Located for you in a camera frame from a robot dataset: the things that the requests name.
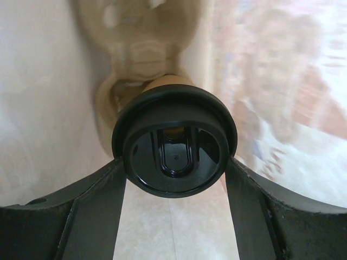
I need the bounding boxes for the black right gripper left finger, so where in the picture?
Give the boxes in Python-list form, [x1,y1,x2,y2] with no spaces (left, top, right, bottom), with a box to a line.
[1,160,126,259]

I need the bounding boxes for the cream paper takeout bag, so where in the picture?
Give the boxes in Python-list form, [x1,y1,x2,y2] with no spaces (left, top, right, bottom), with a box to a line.
[1,1,346,259]

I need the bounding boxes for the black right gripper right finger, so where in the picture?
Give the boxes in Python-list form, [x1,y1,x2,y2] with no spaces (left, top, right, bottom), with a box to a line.
[226,158,346,259]

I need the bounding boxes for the brown paper coffee cup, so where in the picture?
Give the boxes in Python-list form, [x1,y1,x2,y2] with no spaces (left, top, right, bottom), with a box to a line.
[143,75,194,92]

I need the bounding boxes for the cardboard carrier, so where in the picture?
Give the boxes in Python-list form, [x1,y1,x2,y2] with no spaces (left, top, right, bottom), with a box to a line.
[75,1,210,155]

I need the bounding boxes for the black plastic cup lid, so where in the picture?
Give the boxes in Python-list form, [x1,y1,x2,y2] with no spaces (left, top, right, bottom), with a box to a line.
[112,84,237,198]

